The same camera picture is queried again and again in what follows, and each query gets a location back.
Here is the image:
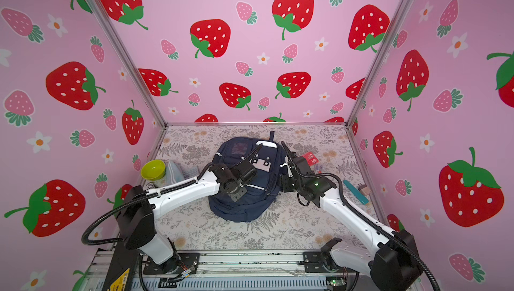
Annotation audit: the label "navy blue student backpack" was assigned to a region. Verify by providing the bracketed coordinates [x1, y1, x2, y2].
[209, 131, 288, 222]

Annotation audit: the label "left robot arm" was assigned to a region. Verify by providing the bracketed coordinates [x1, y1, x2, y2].
[81, 143, 263, 276]

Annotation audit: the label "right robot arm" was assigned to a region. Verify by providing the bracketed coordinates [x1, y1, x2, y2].
[281, 142, 440, 290]

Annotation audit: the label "red small card pack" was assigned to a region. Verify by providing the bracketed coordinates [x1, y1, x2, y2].
[303, 152, 319, 166]

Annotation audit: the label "teal pen case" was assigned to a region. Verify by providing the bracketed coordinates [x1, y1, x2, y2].
[343, 179, 369, 205]

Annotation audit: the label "green lid clear jar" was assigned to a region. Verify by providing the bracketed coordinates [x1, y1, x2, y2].
[141, 159, 166, 188]

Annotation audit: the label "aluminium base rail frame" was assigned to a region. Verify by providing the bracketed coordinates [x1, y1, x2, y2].
[74, 250, 377, 290]

